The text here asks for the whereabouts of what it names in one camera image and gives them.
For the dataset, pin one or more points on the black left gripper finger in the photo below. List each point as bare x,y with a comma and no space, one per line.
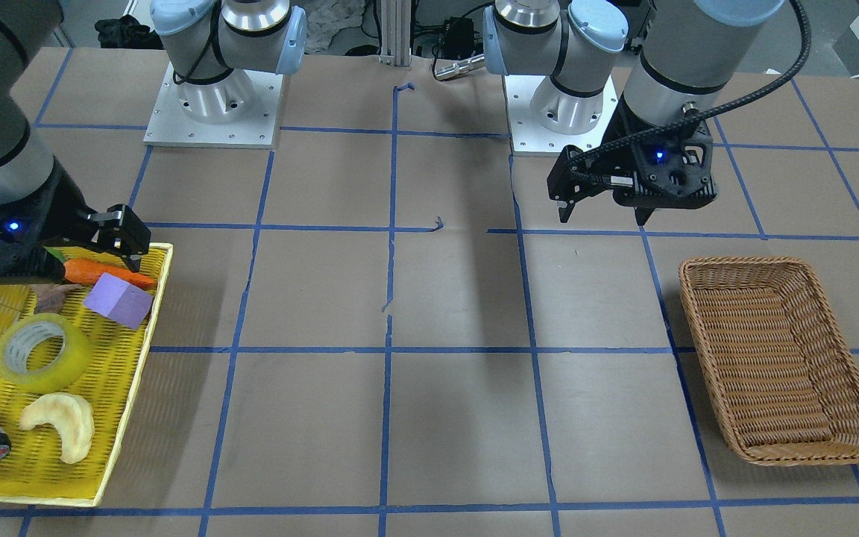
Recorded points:
572,179
643,213

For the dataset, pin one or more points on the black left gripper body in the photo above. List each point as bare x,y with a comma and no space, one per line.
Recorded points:
629,133

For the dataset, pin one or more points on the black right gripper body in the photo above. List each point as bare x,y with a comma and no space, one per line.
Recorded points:
59,211

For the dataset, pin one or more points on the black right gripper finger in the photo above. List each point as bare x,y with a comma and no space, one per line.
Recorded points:
117,231

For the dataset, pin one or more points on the clear yellow tape roll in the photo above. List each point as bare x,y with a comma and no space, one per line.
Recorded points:
44,353

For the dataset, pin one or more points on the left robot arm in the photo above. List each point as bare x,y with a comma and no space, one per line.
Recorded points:
688,56

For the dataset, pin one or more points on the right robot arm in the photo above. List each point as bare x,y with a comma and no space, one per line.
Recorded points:
227,60

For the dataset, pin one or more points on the orange toy carrot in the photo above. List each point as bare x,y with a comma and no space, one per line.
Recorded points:
87,272

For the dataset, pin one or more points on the brown toy animal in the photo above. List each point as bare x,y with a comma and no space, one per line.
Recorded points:
51,298

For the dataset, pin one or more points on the purple foam cube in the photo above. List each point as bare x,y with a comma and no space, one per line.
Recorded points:
119,301

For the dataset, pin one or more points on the yellow woven tray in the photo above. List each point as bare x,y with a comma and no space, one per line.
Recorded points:
32,473

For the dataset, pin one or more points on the pale banana slice toy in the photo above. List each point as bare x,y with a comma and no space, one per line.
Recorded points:
70,415

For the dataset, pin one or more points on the black cloth bundle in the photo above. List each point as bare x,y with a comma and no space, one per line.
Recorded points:
126,33

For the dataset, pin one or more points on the brown wicker basket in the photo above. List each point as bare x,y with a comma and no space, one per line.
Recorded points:
782,382

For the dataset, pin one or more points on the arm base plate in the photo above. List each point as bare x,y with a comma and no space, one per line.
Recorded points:
543,119
242,111

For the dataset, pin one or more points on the aluminium frame post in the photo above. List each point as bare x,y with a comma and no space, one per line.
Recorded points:
395,22

